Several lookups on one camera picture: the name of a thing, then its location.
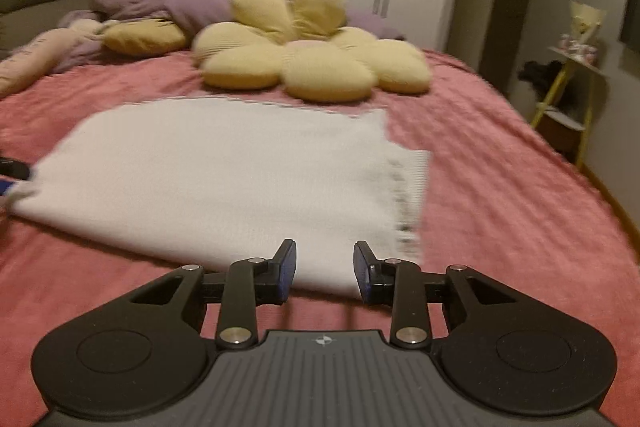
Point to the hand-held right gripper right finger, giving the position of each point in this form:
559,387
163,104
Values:
361,273

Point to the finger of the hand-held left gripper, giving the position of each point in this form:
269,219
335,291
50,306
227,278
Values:
14,169

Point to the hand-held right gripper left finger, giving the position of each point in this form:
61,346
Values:
287,268

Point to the white ribbed knit sweater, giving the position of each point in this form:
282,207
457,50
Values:
225,182

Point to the long cream plush toy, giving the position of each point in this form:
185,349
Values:
30,57

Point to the pink ribbed bedspread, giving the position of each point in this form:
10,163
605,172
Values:
500,207

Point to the yellow oval pillow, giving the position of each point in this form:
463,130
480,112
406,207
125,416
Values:
145,38

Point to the yellow flower-shaped cushion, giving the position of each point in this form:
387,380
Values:
320,57

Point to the purple duvet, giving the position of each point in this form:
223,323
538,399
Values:
150,4

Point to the dark fluffy object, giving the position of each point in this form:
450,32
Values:
537,77

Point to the yellow side table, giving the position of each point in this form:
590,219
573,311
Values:
582,59

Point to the wrapped flower bouquet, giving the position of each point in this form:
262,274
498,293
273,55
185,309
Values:
585,24

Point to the wall-mounted television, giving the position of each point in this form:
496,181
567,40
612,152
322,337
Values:
631,7

